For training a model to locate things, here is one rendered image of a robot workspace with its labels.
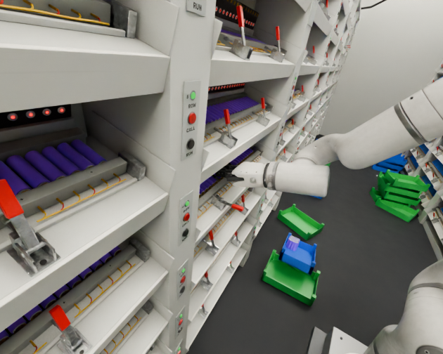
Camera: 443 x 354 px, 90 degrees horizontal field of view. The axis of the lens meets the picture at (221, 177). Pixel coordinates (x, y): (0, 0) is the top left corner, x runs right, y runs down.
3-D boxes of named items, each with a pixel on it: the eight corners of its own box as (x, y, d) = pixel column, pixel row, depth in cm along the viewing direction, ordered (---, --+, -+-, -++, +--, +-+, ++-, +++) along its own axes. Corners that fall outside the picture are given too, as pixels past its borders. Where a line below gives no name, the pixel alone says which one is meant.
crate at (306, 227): (321, 231, 178) (325, 224, 174) (306, 241, 166) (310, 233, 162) (291, 210, 198) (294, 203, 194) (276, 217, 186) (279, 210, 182)
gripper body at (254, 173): (266, 194, 62) (230, 189, 68) (276, 180, 70) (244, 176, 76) (266, 170, 59) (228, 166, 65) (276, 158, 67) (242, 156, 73)
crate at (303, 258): (285, 241, 163) (289, 232, 161) (313, 254, 156) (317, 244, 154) (278, 259, 136) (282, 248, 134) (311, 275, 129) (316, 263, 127)
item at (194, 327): (244, 254, 134) (253, 241, 126) (182, 357, 86) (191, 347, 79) (217, 234, 139) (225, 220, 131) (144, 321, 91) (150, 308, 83)
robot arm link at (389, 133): (394, 85, 49) (288, 152, 71) (402, 113, 38) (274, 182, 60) (418, 114, 50) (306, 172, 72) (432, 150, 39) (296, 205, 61)
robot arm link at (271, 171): (273, 196, 62) (264, 194, 63) (282, 183, 69) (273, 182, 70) (273, 168, 59) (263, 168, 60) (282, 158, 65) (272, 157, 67)
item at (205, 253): (257, 202, 114) (270, 182, 106) (186, 298, 66) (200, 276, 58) (226, 180, 119) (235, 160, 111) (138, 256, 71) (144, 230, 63)
